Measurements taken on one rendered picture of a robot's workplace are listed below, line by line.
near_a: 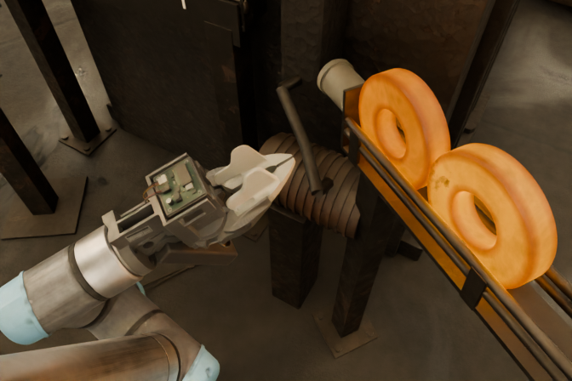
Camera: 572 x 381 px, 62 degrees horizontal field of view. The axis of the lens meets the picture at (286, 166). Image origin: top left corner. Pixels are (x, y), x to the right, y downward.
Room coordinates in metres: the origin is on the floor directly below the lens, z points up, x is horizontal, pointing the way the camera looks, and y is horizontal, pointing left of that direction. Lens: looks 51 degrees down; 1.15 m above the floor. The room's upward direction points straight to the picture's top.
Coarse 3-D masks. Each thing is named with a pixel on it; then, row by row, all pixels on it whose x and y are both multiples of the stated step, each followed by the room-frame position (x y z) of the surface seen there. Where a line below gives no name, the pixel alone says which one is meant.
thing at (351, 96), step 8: (352, 88) 0.48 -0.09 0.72; (360, 88) 0.48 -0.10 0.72; (344, 96) 0.48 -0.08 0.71; (352, 96) 0.48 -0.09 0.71; (344, 104) 0.47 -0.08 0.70; (352, 104) 0.48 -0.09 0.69; (344, 112) 0.47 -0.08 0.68; (352, 112) 0.48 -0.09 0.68; (344, 128) 0.47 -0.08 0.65; (344, 136) 0.47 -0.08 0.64; (344, 144) 0.47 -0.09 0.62
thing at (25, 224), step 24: (0, 120) 0.78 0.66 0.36; (0, 144) 0.74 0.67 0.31; (0, 168) 0.74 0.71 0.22; (24, 168) 0.75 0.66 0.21; (24, 192) 0.74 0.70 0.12; (48, 192) 0.77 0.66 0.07; (72, 192) 0.82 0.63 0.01; (24, 216) 0.74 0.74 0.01; (48, 216) 0.74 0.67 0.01; (72, 216) 0.74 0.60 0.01
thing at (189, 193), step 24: (168, 168) 0.32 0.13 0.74; (192, 168) 0.32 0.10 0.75; (144, 192) 0.29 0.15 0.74; (168, 192) 0.29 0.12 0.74; (192, 192) 0.29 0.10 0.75; (216, 192) 0.33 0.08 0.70; (120, 216) 0.28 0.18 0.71; (144, 216) 0.28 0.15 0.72; (168, 216) 0.27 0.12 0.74; (192, 216) 0.28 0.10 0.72; (216, 216) 0.29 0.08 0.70; (120, 240) 0.25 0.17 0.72; (144, 240) 0.26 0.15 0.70; (168, 240) 0.27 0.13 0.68; (192, 240) 0.26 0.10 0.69; (216, 240) 0.28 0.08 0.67; (144, 264) 0.24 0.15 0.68
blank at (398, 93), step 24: (384, 72) 0.45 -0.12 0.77; (408, 72) 0.44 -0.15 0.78; (360, 96) 0.48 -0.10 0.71; (384, 96) 0.43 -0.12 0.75; (408, 96) 0.40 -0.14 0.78; (432, 96) 0.40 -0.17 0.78; (360, 120) 0.47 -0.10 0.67; (384, 120) 0.44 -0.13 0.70; (408, 120) 0.39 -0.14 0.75; (432, 120) 0.38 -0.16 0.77; (384, 144) 0.42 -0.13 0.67; (408, 144) 0.38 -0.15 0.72; (432, 144) 0.36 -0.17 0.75; (408, 168) 0.37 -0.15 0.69
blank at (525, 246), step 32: (448, 160) 0.32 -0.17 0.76; (480, 160) 0.30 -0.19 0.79; (512, 160) 0.29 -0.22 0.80; (448, 192) 0.31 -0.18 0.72; (480, 192) 0.28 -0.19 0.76; (512, 192) 0.26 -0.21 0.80; (448, 224) 0.29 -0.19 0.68; (480, 224) 0.29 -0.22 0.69; (512, 224) 0.24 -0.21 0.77; (544, 224) 0.23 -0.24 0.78; (480, 256) 0.25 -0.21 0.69; (512, 256) 0.22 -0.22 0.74; (544, 256) 0.21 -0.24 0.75
